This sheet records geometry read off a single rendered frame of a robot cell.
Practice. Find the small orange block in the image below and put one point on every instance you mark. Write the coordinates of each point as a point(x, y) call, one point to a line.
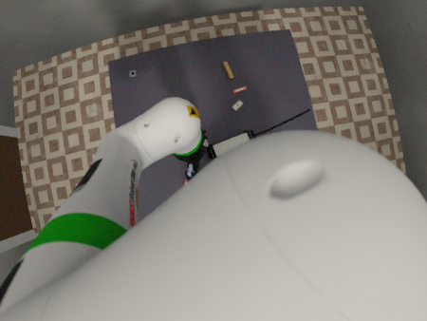
point(228, 70)

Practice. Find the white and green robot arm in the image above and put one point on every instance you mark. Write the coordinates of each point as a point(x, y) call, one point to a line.
point(296, 225)

